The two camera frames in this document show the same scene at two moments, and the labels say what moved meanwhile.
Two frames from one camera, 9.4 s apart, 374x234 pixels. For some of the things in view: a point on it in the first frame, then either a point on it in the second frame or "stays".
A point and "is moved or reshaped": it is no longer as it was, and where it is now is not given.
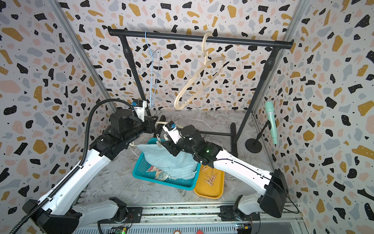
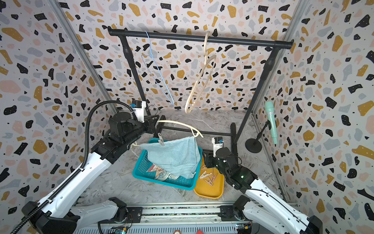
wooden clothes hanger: [207, 59] is moved or reshaped
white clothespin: [158, 144] to [204, 174]
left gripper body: [148, 126] stays
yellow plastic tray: [210, 183] stays
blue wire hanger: [152, 55] to [170, 99]
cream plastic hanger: [162, 122] to [135, 143]
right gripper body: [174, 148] to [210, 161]
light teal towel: [182, 166] is moved or reshaped
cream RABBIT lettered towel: [160, 175] stays
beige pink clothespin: [209, 181] stays
